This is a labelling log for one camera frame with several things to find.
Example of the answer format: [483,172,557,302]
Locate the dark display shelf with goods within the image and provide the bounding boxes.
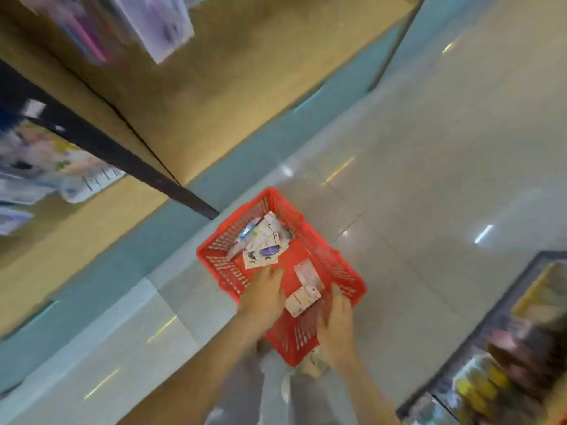
[395,251,567,425]

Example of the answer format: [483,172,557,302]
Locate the person's beige shoe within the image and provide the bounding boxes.
[298,347,331,379]

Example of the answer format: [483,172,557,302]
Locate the person's left forearm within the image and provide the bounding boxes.
[119,315,265,425]

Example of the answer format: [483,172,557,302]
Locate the black shelf rail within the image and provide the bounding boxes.
[0,61,220,220]

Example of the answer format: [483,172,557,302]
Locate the white pinkish packet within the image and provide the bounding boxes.
[293,259,326,292]

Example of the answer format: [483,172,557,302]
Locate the person's right forearm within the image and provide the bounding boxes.
[339,355,403,425]

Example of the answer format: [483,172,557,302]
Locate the person's left hand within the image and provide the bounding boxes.
[237,266,287,334]

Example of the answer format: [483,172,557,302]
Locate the person's grey trousers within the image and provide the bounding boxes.
[205,343,355,425]

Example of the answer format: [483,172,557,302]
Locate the white rectangular packet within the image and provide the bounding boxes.
[284,284,322,318]

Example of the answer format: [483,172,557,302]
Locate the person's right hand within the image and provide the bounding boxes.
[317,285,358,368]

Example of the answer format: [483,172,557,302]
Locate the white price tag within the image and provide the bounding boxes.
[21,99,48,119]

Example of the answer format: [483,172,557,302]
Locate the pile of white packets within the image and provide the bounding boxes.
[226,211,293,270]

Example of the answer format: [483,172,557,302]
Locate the wooden shelf unit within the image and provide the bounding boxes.
[0,0,427,396]

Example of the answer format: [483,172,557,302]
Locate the hanging purple and pink packets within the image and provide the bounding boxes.
[18,0,195,65]

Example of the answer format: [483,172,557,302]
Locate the red plastic shopping basket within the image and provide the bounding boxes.
[196,187,368,367]

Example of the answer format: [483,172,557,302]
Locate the colourful packets on shelf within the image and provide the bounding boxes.
[0,118,127,236]

